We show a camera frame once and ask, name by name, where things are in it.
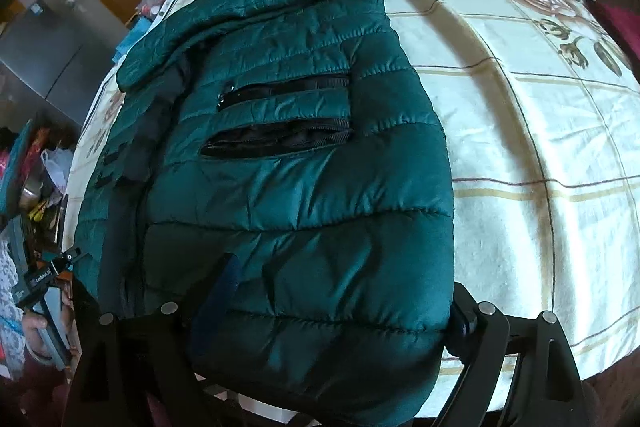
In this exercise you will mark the grey refrigerator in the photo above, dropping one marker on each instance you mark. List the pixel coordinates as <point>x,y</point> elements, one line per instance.
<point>50,66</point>

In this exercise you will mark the white plastic bag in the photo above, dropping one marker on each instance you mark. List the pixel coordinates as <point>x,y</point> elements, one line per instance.
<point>57,164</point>

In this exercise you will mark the dark green puffer jacket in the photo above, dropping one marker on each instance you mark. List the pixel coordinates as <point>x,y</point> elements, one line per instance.
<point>296,136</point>

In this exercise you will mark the metal bowl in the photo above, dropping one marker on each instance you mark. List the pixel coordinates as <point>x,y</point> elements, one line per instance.
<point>30,194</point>

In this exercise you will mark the blue paper bag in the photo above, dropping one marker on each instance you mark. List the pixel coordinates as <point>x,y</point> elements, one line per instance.
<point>136,32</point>

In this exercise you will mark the person's left hand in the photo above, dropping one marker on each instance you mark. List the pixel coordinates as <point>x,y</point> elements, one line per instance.
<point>33,323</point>

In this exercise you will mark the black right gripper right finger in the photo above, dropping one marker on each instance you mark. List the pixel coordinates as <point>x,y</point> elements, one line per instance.
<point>545,388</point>

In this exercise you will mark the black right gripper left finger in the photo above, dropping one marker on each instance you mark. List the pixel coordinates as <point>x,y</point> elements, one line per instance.
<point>142,371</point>

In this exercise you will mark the cream floral bed quilt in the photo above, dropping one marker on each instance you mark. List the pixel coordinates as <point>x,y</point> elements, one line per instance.
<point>540,110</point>

